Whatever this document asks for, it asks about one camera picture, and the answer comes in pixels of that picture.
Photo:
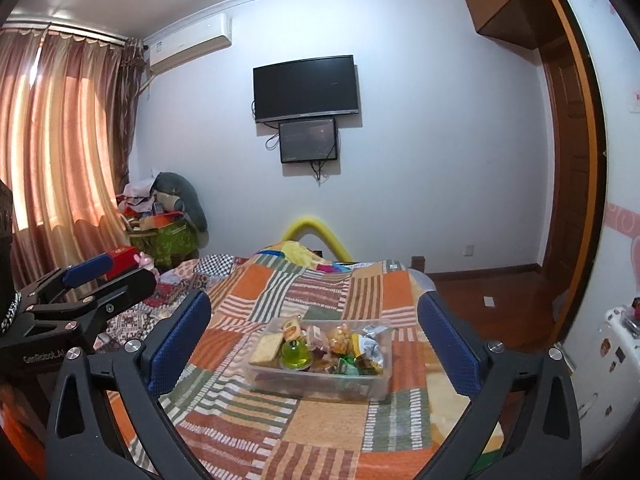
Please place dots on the green snack packet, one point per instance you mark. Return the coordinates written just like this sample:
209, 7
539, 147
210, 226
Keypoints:
349, 366

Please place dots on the red box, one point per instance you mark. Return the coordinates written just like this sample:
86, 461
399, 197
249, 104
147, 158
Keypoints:
124, 259

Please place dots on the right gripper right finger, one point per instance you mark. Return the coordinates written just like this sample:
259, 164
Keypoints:
522, 420

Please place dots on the small black wall monitor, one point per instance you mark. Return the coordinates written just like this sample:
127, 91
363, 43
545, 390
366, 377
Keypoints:
308, 140

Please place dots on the yellow foam tube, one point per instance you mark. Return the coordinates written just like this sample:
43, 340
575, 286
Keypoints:
320, 230

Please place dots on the white air conditioner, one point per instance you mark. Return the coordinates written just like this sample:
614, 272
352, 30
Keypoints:
190, 42

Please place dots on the clear plastic bin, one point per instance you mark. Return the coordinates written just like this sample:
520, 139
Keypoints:
321, 381

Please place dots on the black wall television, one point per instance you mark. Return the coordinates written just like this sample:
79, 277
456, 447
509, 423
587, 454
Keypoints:
311, 87

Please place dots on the grey plush toy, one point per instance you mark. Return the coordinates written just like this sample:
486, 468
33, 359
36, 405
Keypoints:
177, 194

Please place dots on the pink orange curtain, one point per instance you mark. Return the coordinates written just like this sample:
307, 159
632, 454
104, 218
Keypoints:
68, 109

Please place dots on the wooden door frame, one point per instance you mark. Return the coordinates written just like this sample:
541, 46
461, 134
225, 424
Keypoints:
549, 26

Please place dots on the white wall socket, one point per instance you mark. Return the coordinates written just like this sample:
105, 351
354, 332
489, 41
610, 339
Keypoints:
468, 250

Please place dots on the yellow white chip bag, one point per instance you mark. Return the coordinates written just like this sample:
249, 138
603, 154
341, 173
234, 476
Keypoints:
367, 350

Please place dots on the white appliance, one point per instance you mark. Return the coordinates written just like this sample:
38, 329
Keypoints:
605, 378

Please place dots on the rice cracker pack orange label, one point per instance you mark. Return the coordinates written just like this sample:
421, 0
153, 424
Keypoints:
291, 329

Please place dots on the brown snack pack gold band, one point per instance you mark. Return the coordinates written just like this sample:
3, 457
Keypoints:
317, 341

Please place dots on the pink plush toy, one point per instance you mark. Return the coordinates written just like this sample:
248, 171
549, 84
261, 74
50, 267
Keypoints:
145, 262

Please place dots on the green storage box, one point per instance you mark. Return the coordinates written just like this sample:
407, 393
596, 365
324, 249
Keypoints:
169, 245

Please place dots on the patchwork orange bed blanket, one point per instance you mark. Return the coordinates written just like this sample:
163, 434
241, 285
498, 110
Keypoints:
237, 432

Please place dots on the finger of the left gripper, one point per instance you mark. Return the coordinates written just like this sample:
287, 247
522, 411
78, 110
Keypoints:
88, 314
57, 283

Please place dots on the beige cracker pack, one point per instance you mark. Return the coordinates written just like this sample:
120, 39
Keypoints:
267, 350

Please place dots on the yellow cloth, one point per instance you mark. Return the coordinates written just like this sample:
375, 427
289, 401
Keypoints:
299, 254

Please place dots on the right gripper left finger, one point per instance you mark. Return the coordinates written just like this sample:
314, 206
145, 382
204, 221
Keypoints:
84, 441

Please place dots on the orange puffed snack bag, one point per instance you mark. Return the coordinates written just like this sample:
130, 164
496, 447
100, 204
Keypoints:
340, 340

